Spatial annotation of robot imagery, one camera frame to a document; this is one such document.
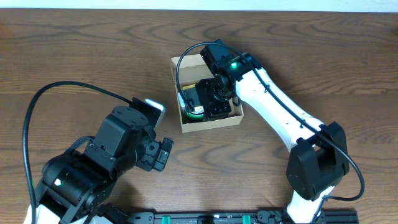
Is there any white tape roll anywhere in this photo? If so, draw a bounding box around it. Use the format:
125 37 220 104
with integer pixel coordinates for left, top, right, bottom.
178 93 204 115

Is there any left black cable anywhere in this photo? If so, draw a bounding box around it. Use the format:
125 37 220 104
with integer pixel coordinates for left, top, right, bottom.
22 80 133 224

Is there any green tape roll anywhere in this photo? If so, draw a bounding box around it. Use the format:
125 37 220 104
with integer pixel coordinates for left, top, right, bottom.
185 112 204 122

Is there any yellow sticky note pad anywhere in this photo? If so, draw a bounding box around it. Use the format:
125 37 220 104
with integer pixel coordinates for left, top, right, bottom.
182 83 196 90

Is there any black mounting rail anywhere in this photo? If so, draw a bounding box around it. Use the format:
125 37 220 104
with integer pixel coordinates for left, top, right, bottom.
127 210 359 224

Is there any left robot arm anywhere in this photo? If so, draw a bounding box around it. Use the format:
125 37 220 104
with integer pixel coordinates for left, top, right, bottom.
24 98 174 223

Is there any black cable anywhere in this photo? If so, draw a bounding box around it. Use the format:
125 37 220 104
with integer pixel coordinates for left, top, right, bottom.
22 80 133 224
175 42 366 202

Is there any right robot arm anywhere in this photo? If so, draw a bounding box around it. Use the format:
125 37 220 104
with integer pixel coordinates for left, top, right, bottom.
200 40 349 223

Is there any cardboard box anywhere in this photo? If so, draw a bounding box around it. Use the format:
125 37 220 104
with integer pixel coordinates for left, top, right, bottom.
170 54 244 133

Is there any right black cable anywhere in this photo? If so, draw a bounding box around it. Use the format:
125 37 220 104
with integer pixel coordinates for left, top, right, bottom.
175 42 366 202

